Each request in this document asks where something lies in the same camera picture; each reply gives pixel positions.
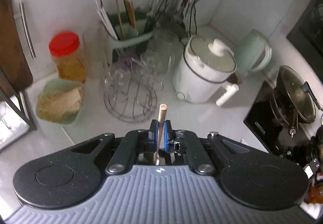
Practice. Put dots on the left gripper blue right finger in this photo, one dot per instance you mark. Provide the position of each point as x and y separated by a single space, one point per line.
168 139

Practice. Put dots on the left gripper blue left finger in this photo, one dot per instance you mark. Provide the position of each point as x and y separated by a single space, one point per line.
153 135

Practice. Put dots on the wooden handle utensil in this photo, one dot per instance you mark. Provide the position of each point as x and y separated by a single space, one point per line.
161 119

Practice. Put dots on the white electric cooker pot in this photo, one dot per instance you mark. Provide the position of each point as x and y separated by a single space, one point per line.
205 66

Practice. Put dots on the green plastic basket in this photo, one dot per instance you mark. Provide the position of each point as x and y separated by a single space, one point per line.
62 85

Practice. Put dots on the bundle of bamboo sticks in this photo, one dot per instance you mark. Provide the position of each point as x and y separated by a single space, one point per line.
60 105

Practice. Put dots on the green chopstick drainer holder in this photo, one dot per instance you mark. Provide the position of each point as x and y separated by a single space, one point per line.
128 30

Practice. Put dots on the black induction cooktop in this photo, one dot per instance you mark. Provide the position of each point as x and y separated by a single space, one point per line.
273 136

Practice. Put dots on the mint green electric kettle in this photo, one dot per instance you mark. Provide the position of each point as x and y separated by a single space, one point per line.
253 53

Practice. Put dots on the red lid plastic jar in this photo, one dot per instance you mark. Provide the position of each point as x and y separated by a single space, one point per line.
65 51

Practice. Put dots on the black wok with lid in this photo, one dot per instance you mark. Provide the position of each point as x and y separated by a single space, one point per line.
293 101

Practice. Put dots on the black metal dish rack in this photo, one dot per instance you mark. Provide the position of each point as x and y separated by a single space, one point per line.
16 116

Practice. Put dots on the brown wooden cutting board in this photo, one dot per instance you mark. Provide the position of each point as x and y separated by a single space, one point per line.
13 61

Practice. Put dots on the wire glass holder rack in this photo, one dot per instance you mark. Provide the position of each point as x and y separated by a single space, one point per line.
131 87

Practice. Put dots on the cabinet steel bar handle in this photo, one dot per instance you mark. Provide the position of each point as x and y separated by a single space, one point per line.
26 30

